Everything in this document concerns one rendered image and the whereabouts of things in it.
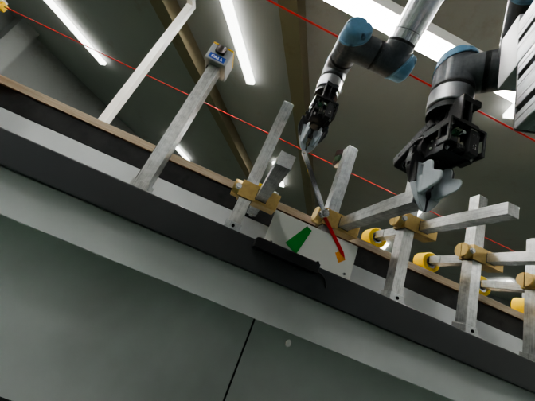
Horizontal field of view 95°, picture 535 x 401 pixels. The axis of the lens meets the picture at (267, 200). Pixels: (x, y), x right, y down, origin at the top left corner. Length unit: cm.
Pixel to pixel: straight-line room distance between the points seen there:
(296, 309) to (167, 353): 42
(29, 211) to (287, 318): 68
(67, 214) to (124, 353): 43
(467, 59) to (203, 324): 93
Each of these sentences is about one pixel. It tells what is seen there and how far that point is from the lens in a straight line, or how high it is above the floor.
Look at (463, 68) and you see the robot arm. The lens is 65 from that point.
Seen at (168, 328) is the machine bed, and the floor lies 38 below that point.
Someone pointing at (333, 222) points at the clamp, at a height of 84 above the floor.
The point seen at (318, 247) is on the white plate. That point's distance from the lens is 70.
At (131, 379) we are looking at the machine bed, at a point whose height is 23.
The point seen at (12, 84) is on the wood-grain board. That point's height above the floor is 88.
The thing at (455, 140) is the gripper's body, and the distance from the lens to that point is 52.
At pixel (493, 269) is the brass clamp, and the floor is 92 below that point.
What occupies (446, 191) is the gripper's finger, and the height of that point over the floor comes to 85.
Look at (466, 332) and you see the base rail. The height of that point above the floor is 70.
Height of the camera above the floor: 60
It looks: 19 degrees up
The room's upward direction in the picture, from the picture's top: 23 degrees clockwise
